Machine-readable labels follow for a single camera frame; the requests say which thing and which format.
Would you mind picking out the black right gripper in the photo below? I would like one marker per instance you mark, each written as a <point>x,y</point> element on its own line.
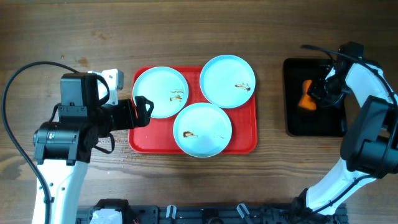
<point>318,97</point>

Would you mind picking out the orange sponge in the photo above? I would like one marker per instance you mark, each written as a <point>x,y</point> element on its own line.
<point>306,102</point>

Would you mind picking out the black rectangular tray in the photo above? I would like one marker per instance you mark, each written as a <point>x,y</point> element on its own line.
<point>323,121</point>

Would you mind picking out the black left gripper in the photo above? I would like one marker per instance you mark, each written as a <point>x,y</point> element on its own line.
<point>135,112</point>

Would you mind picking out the red plastic tray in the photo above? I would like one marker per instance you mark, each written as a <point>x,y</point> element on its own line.
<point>157,137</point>

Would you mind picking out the light blue plate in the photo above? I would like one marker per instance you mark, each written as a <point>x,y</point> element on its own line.
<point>202,130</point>
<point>227,81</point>
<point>165,87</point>

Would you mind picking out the light blue plate front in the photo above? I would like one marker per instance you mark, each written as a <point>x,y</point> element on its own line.
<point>202,130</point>

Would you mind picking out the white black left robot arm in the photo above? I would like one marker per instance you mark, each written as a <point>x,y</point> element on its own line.
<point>89,110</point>

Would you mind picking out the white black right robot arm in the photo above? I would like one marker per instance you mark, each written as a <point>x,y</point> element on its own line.
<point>346,96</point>

